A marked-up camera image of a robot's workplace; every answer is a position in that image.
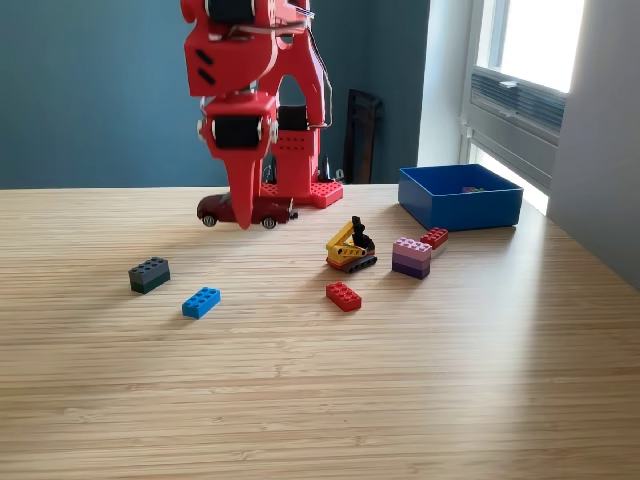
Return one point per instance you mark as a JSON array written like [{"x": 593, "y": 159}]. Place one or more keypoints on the white window frame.
[{"x": 537, "y": 167}]

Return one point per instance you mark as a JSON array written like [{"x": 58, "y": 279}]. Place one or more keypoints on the grey pleated window blind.
[{"x": 535, "y": 110}]

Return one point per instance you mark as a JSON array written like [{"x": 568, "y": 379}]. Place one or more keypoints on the black folding rack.
[{"x": 360, "y": 140}]

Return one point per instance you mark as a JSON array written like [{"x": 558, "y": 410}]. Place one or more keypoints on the light blue brick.
[{"x": 200, "y": 302}]

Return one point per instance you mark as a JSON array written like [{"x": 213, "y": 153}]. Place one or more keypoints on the small red on white bricks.
[{"x": 436, "y": 237}]

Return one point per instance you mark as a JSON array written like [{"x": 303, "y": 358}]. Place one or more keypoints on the grey on dark green bricks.
[{"x": 147, "y": 275}]

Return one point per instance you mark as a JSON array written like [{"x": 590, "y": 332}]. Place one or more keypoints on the small yellow toy digger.
[{"x": 345, "y": 252}]

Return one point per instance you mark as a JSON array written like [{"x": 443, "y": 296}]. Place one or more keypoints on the black table clamp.
[
  {"x": 326, "y": 170},
  {"x": 270, "y": 174}
]

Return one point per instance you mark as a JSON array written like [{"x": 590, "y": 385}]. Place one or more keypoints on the blue plastic bin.
[{"x": 460, "y": 215}]

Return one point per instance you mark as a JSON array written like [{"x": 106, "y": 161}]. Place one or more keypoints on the pink and purple brick stack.
[{"x": 411, "y": 260}]

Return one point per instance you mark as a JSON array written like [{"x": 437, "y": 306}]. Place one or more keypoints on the dark red toy pickup truck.
[{"x": 215, "y": 207}]

